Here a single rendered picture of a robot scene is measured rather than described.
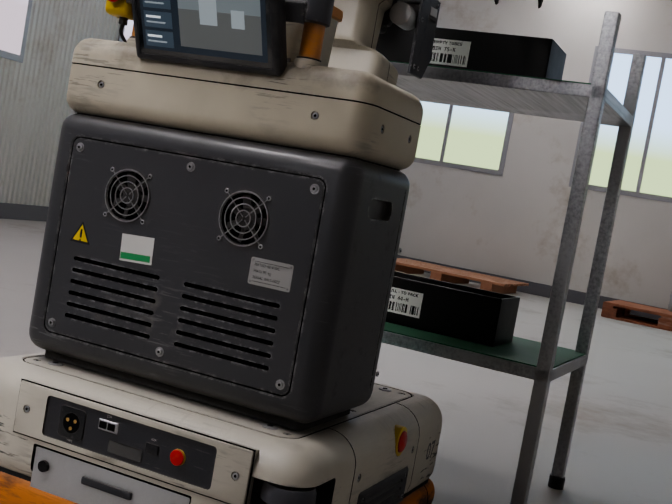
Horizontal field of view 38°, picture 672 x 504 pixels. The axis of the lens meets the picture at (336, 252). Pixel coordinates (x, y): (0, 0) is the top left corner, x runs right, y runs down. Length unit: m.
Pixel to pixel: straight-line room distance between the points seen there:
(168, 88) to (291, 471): 0.61
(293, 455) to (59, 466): 0.38
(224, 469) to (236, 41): 0.61
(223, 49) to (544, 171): 8.29
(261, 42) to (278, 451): 0.58
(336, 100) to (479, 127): 8.46
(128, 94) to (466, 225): 8.35
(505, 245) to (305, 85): 8.33
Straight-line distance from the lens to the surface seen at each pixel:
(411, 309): 2.31
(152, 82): 1.54
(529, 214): 9.64
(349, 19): 1.83
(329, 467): 1.40
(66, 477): 1.54
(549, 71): 2.30
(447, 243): 9.84
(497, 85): 2.14
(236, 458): 1.36
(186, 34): 1.49
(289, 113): 1.41
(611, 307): 8.52
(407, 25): 1.90
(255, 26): 1.42
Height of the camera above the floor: 0.63
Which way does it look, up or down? 3 degrees down
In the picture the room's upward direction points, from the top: 10 degrees clockwise
